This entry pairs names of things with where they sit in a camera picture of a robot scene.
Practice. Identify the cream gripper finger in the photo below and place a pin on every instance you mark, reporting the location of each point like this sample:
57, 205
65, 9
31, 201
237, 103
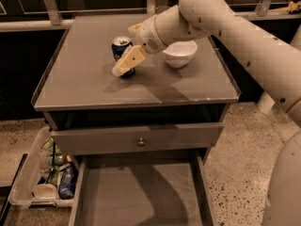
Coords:
134, 29
131, 57

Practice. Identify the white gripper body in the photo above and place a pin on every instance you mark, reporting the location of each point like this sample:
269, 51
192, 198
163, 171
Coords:
148, 35

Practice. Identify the blue pepsi can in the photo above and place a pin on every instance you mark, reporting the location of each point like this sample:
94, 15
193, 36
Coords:
119, 45

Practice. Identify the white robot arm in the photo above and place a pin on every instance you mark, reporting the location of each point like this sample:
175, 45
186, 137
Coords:
273, 63

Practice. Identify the grey drawer cabinet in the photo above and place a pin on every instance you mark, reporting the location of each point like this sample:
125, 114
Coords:
78, 89

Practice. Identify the round metal drawer knob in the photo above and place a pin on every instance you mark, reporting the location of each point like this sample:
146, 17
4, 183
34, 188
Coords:
141, 142

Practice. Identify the grey top drawer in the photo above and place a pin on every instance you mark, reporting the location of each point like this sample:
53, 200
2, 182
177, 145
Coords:
124, 139

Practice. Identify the open grey middle drawer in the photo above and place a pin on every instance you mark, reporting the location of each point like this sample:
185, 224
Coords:
143, 189

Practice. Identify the white ceramic bowl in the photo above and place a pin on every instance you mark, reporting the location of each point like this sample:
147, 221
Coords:
180, 53

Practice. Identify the green snack packets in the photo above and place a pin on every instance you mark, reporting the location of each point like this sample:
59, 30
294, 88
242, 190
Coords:
51, 160

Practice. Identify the blue snack bag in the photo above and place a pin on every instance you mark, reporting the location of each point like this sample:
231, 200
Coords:
67, 184

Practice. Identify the white cup in bin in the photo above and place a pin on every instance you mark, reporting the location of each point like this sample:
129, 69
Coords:
45, 191

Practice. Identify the clear plastic storage bin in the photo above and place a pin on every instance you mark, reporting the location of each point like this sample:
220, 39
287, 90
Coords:
22, 192

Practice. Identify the metal railing frame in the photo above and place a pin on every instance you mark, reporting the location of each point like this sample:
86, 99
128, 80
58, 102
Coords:
35, 15

